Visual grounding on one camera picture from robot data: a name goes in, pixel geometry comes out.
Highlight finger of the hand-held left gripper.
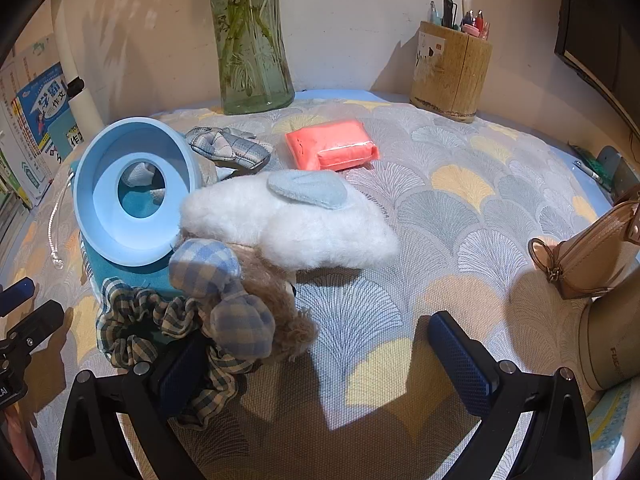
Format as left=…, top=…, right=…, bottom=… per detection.
left=0, top=280, right=37, bottom=317
left=4, top=300, right=66, bottom=357

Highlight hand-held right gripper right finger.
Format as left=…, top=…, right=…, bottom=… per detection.
left=427, top=310, right=593, bottom=480

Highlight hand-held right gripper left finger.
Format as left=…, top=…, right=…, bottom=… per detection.
left=56, top=332, right=216, bottom=480

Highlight plaid scrunchie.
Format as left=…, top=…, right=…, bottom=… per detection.
left=95, top=280, right=261, bottom=428

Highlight plaid bow brown plush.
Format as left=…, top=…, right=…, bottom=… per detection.
left=169, top=239, right=318, bottom=361

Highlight teal drawstring pouch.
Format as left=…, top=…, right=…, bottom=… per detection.
left=47, top=170, right=176, bottom=296

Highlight light blue round container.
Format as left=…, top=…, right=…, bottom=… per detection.
left=73, top=117, right=202, bottom=267

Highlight white fluffy plush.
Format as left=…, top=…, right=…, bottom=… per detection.
left=179, top=170, right=401, bottom=271

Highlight green spine book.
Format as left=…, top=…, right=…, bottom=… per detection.
left=0, top=150, right=31, bottom=211

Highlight fan print tablecloth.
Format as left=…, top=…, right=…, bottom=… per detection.
left=10, top=91, right=640, bottom=480

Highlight beige insulated bottle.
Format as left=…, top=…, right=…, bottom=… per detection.
left=577, top=290, right=640, bottom=392

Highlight small teal book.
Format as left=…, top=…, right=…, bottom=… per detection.
left=47, top=120, right=86, bottom=161

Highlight beige handbag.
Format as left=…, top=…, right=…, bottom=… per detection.
left=528, top=185, right=640, bottom=301

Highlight blue cover workbook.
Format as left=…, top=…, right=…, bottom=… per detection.
left=11, top=62, right=76, bottom=201

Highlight white desk lamp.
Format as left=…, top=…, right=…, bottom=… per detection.
left=52, top=0, right=108, bottom=133

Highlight crumpled grey foil pieces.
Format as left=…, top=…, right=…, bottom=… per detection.
left=185, top=126, right=273, bottom=168

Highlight green grey object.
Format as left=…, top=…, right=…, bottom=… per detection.
left=570, top=145, right=636, bottom=193

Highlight pink packet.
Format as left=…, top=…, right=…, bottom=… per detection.
left=285, top=118, right=379, bottom=172

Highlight wooden pen holder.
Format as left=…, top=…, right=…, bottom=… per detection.
left=410, top=21, right=493, bottom=123

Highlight green glass vase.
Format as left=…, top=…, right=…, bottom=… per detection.
left=207, top=0, right=296, bottom=116

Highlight bunch of pens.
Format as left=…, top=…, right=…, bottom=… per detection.
left=427, top=0, right=491, bottom=41

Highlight green plant stems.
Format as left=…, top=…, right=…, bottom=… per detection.
left=212, top=0, right=281, bottom=96

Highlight dark monitor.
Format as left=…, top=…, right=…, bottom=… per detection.
left=554, top=0, right=640, bottom=138

